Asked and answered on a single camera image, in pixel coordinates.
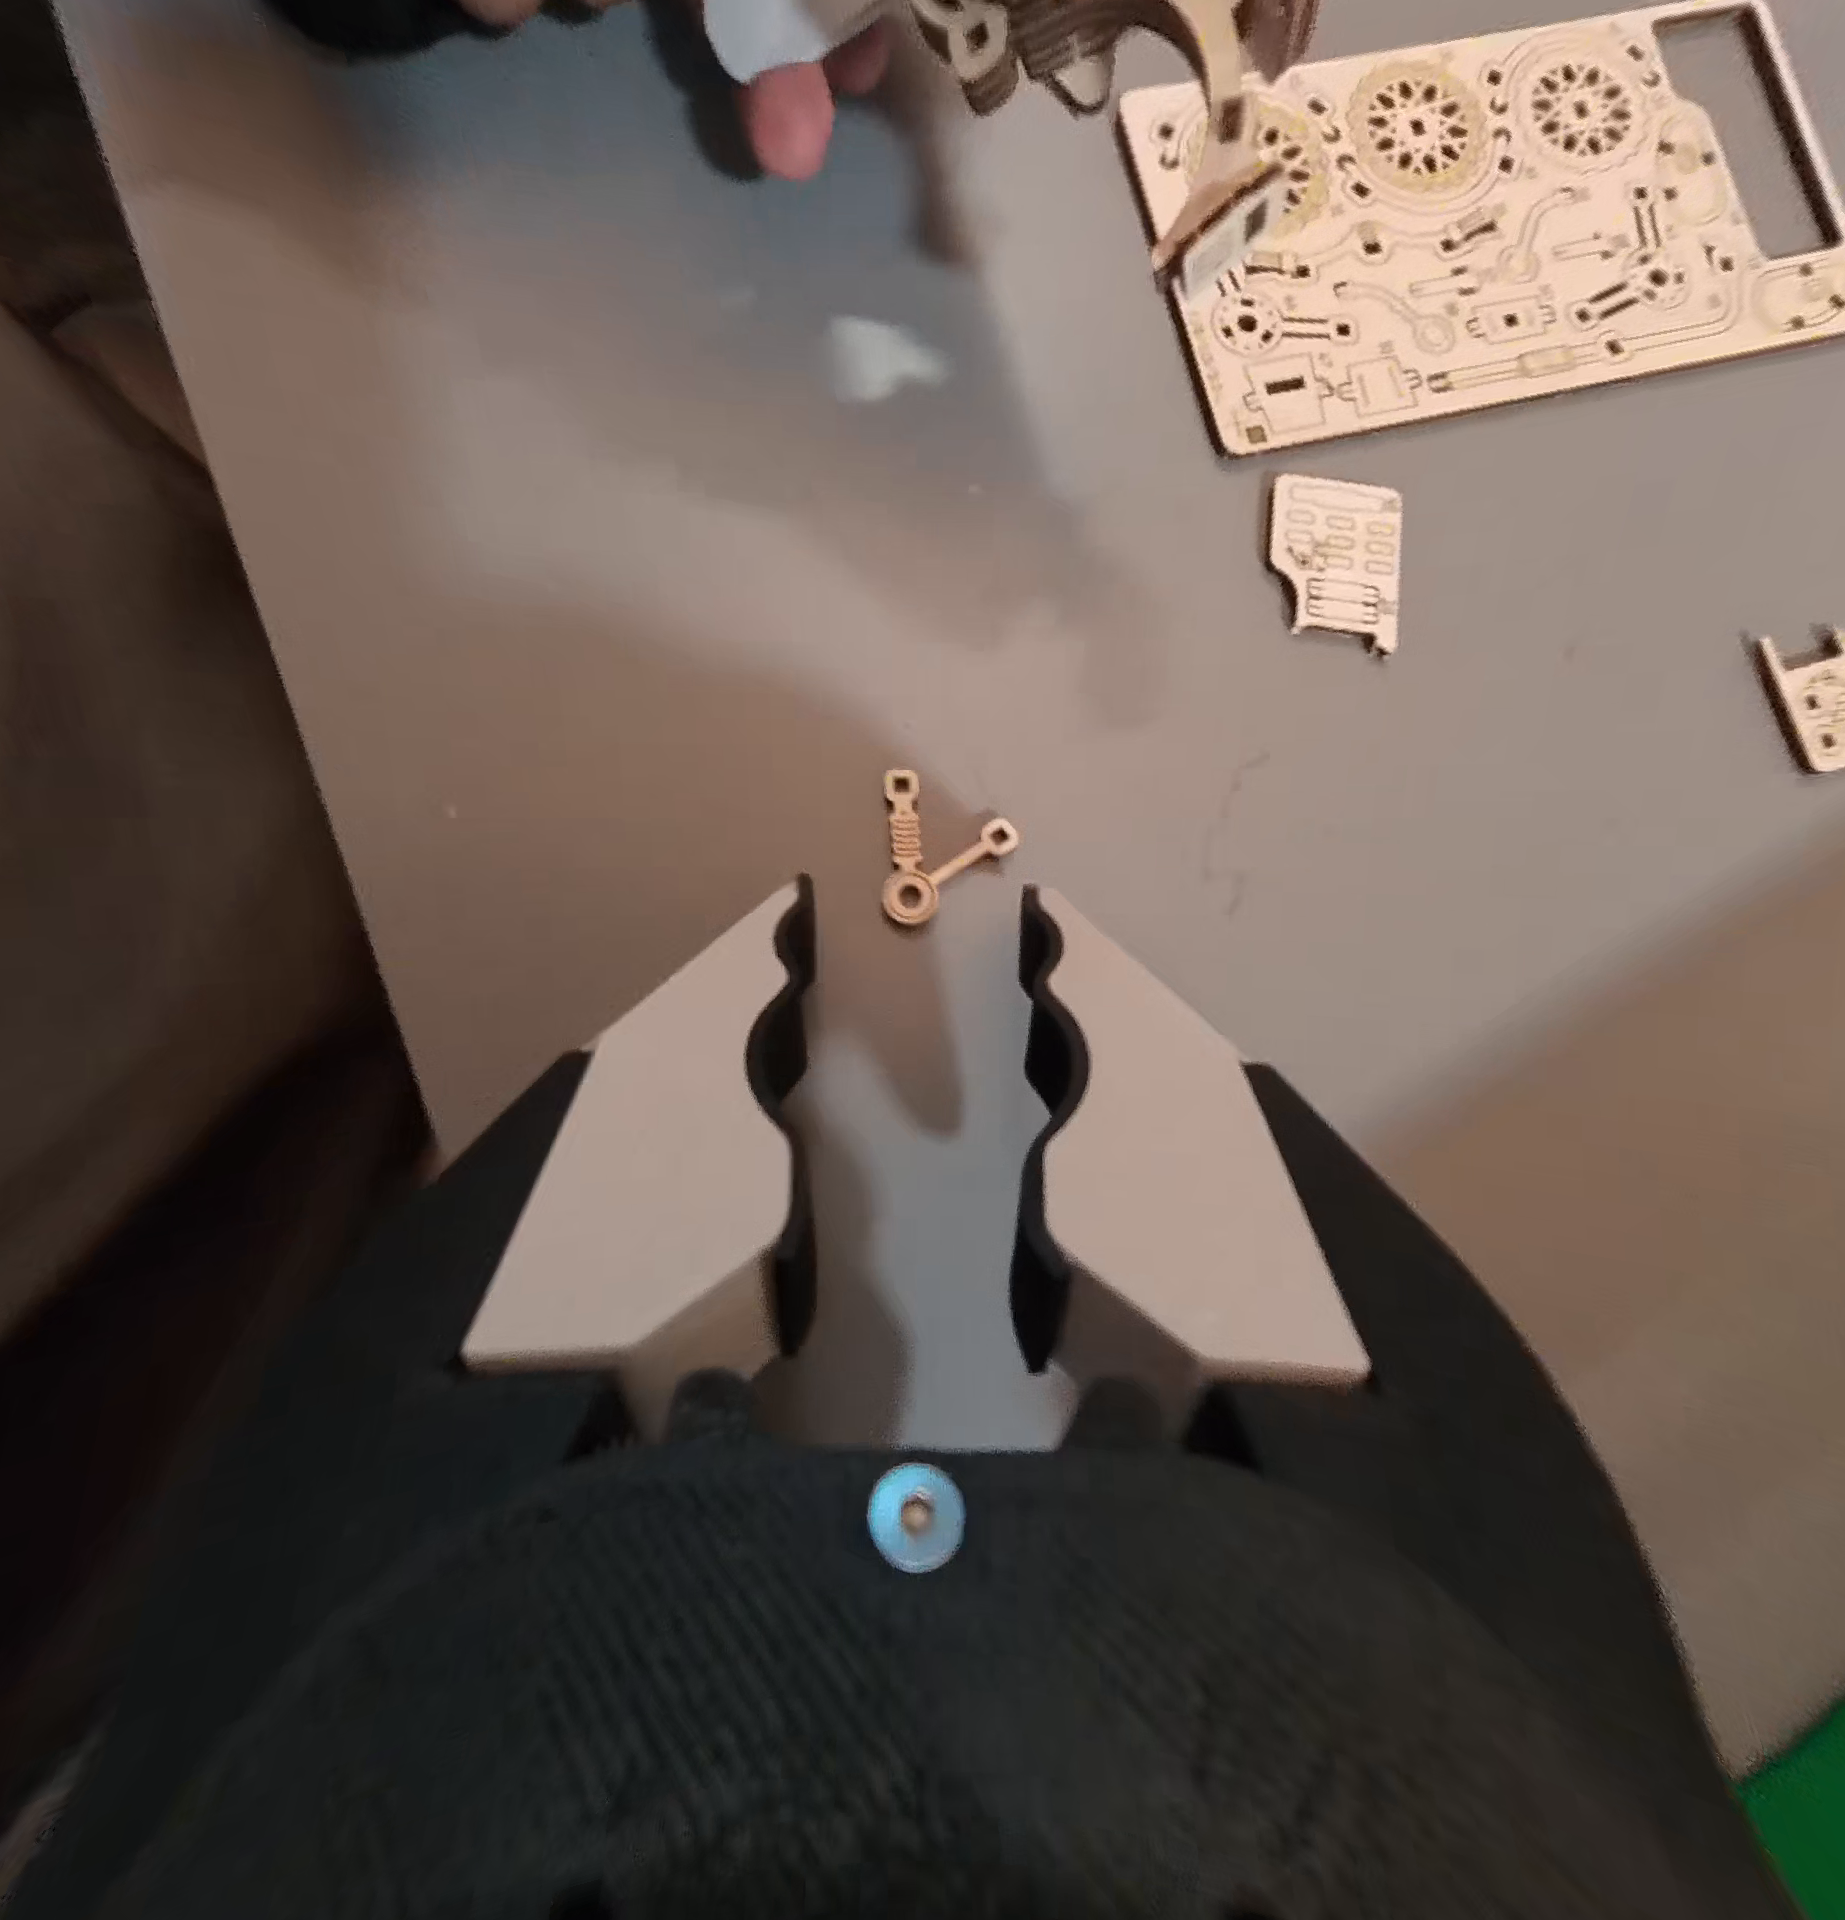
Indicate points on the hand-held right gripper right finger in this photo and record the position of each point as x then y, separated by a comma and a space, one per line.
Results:
1193, 1200

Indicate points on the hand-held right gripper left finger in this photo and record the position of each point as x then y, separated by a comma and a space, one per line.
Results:
638, 1200

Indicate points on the wooden motorcycle model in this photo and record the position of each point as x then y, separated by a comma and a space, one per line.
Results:
1072, 46

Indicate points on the wooden shock absorber link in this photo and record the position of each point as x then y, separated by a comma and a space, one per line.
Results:
909, 896

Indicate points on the person's left hand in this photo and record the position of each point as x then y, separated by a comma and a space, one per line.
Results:
787, 126

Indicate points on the person's olive clothing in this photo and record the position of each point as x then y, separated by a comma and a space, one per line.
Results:
112, 825

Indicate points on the slotted wooden sheet offcut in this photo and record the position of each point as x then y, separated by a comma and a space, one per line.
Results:
1380, 570

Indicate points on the small notched wooden offcut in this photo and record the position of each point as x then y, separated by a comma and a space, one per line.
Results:
1822, 721

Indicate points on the full wooden puzzle sheet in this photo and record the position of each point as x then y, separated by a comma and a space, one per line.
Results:
1598, 225

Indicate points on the green box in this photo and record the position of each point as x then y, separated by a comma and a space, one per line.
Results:
1831, 1853

